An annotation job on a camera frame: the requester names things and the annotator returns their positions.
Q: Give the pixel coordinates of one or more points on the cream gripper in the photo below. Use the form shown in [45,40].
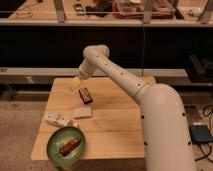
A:
[75,82]

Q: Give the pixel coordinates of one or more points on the white sponge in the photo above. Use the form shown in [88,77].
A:
[82,112]

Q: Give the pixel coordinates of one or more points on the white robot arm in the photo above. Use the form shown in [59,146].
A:
[165,128]

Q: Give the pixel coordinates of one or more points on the brown chocolate bar in bowl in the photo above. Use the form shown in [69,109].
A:
[69,146]

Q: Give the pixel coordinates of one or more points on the green ceramic bowl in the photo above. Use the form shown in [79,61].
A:
[58,139]

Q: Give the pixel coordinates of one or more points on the dark red snack bar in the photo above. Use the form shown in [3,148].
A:
[85,95]

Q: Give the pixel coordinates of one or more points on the white crumpled wrapper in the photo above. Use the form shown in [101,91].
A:
[59,120]

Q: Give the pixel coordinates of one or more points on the wooden table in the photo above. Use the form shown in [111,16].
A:
[114,131]

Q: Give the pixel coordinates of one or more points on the black device on shelf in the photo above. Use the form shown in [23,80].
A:
[100,10]

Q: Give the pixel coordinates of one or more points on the red plastic container on shelf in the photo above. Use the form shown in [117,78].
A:
[133,9]

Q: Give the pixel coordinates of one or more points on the blue box on floor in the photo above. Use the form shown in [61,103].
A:
[200,134]

